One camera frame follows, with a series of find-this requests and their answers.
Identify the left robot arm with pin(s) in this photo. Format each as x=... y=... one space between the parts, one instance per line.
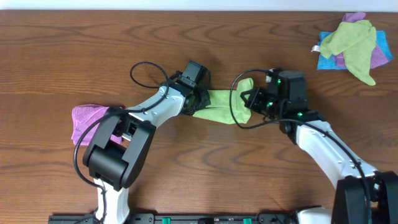
x=118 y=149

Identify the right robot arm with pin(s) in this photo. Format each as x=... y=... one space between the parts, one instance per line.
x=363 y=194

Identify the purple cloth in pile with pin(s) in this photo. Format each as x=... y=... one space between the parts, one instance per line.
x=381 y=53

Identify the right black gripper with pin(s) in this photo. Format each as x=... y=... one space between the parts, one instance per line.
x=253 y=103

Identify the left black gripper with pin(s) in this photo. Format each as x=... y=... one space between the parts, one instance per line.
x=201 y=100

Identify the green microfiber cloth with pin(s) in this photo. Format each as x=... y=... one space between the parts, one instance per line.
x=219 y=110

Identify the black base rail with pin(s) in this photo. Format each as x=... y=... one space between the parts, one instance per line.
x=148 y=218

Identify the blue cloth in pile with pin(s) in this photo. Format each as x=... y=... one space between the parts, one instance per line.
x=332 y=63

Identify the green cloth on pile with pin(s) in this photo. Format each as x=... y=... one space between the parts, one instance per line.
x=356 y=42

